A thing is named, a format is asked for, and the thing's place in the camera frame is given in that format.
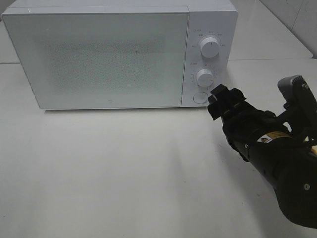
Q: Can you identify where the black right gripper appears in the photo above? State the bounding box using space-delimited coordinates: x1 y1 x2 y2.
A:
208 84 292 161

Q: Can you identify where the round door release button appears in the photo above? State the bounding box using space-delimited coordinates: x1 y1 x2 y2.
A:
193 92 208 104

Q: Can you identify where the white microwave door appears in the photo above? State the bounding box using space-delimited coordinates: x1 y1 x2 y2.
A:
3 13 188 110

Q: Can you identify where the toast sandwich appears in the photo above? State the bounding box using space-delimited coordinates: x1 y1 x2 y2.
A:
312 146 317 155

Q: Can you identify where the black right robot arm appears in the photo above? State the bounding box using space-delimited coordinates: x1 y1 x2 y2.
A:
208 82 317 228

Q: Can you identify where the lower white timer knob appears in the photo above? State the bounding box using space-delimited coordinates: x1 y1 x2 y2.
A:
196 69 214 87

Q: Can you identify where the white microwave oven body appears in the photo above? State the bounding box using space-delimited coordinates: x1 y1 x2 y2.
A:
1 0 238 109

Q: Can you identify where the upper white power knob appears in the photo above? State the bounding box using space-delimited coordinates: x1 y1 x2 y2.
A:
200 36 220 58

